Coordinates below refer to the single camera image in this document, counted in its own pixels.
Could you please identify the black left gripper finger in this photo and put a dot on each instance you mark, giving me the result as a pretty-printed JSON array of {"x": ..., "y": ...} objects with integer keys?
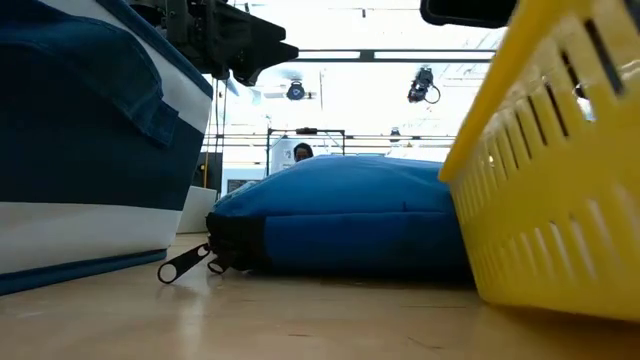
[
  {"x": 260, "y": 32},
  {"x": 265, "y": 60}
]

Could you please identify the blue first aid pouch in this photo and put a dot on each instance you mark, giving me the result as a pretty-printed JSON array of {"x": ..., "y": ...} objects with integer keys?
[{"x": 350, "y": 200}]

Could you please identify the grey plastic bin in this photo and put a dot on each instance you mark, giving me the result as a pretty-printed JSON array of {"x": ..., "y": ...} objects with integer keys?
[{"x": 197, "y": 210}]

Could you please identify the navy fabric storage bin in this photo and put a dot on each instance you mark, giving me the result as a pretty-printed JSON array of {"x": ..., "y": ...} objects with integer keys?
[{"x": 75, "y": 175}]

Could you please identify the yellow plastic basket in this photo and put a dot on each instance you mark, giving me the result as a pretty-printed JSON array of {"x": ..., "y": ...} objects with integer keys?
[{"x": 550, "y": 200}]

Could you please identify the black hanging spotlight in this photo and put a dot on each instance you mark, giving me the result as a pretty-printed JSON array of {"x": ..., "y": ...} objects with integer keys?
[
  {"x": 421, "y": 85},
  {"x": 295, "y": 91}
]

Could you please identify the person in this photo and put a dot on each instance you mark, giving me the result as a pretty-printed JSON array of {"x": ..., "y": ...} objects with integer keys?
[{"x": 303, "y": 151}]

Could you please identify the black metal stand frame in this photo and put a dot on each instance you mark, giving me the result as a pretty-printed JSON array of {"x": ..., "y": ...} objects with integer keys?
[{"x": 305, "y": 131}]

